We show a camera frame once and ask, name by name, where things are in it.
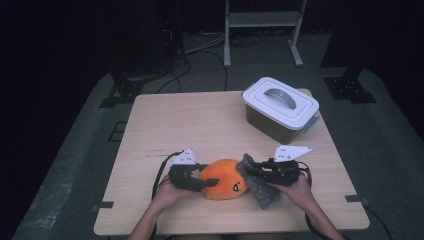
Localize white floor cables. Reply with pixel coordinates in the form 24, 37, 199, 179
183, 31, 228, 56

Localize brown transparent storage box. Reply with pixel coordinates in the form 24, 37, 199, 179
245, 104, 320, 146

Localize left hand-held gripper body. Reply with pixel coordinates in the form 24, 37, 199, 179
168, 148, 208, 193

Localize right hand-held gripper cable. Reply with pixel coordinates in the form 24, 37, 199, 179
295, 161, 334, 240

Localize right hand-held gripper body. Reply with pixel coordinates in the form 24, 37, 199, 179
263, 144, 314, 187

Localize hand-held gripper cable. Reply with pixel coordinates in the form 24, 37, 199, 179
151, 150, 185, 202
295, 161, 334, 240

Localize person's left hand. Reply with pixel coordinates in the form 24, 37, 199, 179
151, 181, 202, 214

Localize white metal stand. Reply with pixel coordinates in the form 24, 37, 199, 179
223, 0, 308, 69

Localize black floor cable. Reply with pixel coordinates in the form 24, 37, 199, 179
362, 202, 395, 240
184, 49, 230, 93

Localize grey cloth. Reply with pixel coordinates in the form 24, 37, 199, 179
236, 153, 281, 211

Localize black stand with base plate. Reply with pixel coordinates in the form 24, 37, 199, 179
99, 0, 188, 109
320, 0, 378, 105

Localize left hand-held gripper cable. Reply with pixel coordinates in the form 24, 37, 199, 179
151, 150, 185, 202

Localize person's right hand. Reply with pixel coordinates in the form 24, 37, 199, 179
266, 173, 316, 210

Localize orange plush toy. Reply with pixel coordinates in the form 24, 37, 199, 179
198, 158, 250, 201

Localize white lid with grey handle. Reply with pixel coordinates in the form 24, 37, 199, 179
242, 76, 320, 132

